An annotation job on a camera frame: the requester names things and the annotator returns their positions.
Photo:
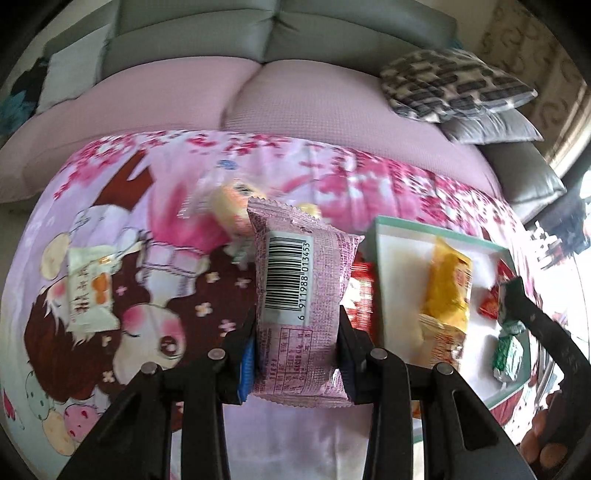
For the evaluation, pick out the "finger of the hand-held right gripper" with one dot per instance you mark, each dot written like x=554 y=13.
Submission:
x=512 y=295

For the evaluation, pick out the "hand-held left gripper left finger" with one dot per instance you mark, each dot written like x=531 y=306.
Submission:
x=247 y=369

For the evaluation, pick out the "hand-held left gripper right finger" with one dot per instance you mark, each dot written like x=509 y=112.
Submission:
x=351 y=385

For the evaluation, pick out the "red white-print snack packet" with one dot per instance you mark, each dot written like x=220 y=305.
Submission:
x=493 y=300

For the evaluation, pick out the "teal cardboard tray box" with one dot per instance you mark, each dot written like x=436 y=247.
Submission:
x=485 y=332

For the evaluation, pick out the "green white snack packet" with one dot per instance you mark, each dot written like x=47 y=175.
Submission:
x=508 y=355

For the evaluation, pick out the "yellow snack packet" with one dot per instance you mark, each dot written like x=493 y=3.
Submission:
x=448 y=286

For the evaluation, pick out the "pink snack packet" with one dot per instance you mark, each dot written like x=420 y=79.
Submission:
x=295 y=314

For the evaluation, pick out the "cream orange snack packet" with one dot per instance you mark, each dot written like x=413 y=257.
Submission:
x=438 y=350

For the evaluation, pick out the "person's right hand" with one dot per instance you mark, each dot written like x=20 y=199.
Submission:
x=547 y=443

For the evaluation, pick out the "red gold-patterned snack packet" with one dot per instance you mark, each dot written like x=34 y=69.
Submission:
x=361 y=295

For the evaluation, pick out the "grey pillow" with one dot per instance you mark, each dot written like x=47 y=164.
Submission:
x=494 y=129

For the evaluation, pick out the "white orange-print snack packet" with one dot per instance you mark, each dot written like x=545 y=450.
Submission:
x=90 y=286

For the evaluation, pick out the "printed pink blanket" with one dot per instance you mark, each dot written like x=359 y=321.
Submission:
x=115 y=207

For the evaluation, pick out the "black white patterned pillow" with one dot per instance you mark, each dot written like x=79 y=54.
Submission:
x=457 y=85

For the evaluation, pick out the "patterned beige curtain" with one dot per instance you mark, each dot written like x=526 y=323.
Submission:
x=531 y=50

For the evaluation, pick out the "light grey cushion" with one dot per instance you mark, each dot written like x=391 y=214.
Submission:
x=69 y=78

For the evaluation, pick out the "grey sofa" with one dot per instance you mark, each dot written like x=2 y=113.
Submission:
x=300 y=27

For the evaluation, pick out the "teal cloth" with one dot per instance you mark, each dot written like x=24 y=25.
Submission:
x=10 y=108

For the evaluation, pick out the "dark clothes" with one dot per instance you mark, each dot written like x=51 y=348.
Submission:
x=30 y=76

